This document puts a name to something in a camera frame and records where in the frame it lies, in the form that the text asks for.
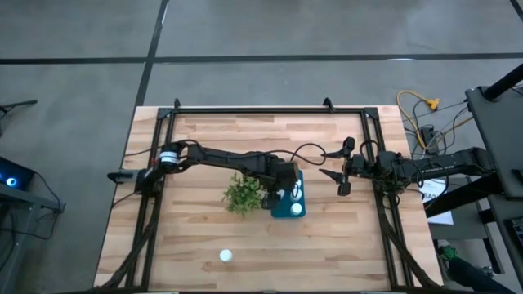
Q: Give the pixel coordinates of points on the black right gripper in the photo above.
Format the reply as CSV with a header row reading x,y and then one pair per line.
x,y
349,167

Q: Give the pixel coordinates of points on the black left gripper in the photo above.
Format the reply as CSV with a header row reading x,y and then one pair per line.
x,y
269,188

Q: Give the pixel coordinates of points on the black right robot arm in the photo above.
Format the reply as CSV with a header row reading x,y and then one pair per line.
x,y
449,163

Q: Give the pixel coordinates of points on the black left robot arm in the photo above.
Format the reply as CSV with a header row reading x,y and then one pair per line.
x,y
229,157

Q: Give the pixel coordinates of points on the teal plastic basket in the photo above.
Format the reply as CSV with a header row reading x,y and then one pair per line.
x,y
282,212

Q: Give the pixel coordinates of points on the green plant in white pot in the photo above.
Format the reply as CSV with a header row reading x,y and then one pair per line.
x,y
243,196

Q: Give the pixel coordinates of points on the black power strip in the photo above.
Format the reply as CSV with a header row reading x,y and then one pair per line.
x,y
428,136

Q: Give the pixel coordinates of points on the white paper sheet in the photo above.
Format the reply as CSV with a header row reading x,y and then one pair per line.
x,y
443,217

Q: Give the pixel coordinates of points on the black support strut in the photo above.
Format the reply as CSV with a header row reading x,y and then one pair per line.
x,y
461,198

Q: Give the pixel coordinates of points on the person's shoe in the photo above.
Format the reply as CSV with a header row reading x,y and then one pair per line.
x,y
447,253

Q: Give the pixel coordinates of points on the black cart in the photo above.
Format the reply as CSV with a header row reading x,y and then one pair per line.
x,y
498,134

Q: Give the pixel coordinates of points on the person's leg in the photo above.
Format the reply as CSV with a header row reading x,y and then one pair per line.
x,y
470,275

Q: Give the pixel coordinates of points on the black pole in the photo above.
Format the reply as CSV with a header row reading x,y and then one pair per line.
x,y
504,81

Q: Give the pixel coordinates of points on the grey metal stand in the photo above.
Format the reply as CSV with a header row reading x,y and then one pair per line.
x,y
41,202

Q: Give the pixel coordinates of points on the black computer with blue light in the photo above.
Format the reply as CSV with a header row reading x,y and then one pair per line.
x,y
16,175

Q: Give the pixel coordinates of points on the black tripod leg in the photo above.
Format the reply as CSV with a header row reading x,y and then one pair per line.
x,y
20,104

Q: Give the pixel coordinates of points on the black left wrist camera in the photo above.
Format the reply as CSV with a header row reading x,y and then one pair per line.
x,y
290,172

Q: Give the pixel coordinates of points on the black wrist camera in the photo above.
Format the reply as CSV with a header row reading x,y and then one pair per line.
x,y
363,165
290,172

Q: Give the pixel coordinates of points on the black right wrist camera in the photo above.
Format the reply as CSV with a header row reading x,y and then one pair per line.
x,y
363,165

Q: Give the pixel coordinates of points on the black frame clamp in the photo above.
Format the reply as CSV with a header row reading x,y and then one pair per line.
x,y
328,104
176,103

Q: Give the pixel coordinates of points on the black aluminium table frame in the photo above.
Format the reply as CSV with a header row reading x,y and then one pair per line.
x,y
265,110

